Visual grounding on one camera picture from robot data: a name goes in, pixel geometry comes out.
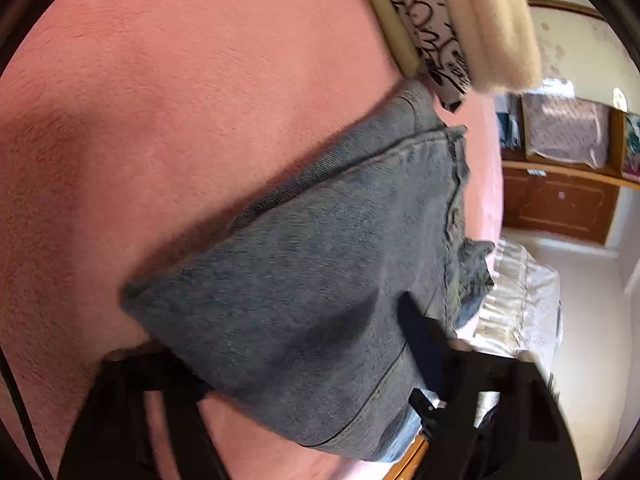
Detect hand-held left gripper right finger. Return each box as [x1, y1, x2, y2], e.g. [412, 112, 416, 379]
[397, 294, 584, 480]

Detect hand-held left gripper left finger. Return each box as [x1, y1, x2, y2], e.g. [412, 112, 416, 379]
[56, 349, 237, 480]

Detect white frilled bed skirt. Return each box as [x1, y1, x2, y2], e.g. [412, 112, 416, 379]
[467, 239, 565, 378]

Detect wooden cabinet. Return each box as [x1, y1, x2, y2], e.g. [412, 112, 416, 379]
[500, 159, 622, 247]

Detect bluish folded cloths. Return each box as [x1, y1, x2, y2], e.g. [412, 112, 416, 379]
[496, 94, 522, 150]

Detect lilac patterned folded cloth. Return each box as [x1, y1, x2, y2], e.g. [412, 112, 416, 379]
[521, 94, 614, 170]

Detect pink bed blanket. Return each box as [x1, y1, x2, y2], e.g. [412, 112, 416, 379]
[0, 0, 505, 480]

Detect teal patterned cloth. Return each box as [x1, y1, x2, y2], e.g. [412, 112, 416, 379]
[621, 111, 640, 182]

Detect black and white printed garment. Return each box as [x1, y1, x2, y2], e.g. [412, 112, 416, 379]
[367, 0, 473, 111]

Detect pale yellow folded garment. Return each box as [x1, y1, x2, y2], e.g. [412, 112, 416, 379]
[335, 0, 423, 78]

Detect cream fleece folded garment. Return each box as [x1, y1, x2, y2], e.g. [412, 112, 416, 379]
[430, 0, 543, 95]

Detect black cable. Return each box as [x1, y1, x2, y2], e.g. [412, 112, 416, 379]
[0, 347, 53, 480]

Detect wooden bed frame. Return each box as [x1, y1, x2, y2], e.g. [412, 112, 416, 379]
[386, 434, 430, 480]

